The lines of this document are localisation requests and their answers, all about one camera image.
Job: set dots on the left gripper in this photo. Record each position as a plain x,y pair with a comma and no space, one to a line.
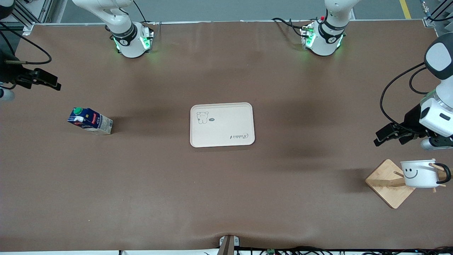
412,120

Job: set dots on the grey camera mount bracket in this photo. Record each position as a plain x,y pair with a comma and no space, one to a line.
228,245

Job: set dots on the aluminium frame post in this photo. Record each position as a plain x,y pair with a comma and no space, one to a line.
32,16
437,14

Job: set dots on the brown table mat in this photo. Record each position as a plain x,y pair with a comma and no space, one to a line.
106,177

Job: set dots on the blue milk carton green cap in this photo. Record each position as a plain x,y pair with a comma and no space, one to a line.
92,122

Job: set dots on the wooden mug rack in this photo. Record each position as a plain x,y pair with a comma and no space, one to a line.
387,187

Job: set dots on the beige plastic tray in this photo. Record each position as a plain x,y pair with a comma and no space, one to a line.
223,124

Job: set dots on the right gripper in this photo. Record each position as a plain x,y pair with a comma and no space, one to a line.
7,71

